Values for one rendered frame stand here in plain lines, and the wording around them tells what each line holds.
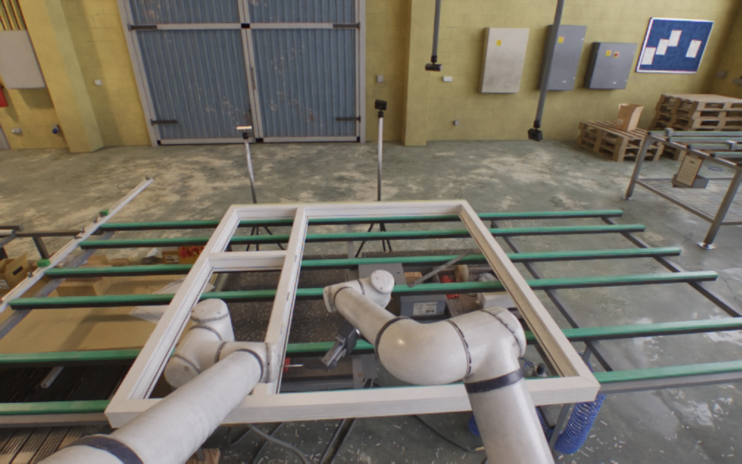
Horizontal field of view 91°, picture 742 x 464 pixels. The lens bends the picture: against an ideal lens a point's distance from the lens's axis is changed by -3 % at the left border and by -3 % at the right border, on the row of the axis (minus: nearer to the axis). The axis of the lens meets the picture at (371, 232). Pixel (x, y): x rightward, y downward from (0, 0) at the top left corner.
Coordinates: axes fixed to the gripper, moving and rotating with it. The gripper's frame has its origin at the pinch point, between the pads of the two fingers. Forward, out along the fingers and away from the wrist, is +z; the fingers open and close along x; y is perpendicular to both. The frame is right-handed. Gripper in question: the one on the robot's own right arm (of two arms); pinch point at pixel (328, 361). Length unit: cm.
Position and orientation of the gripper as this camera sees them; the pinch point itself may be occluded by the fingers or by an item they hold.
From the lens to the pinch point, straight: 133.0
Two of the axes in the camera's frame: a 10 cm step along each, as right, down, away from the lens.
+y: -8.4, -4.2, 3.6
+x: 0.3, -6.8, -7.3
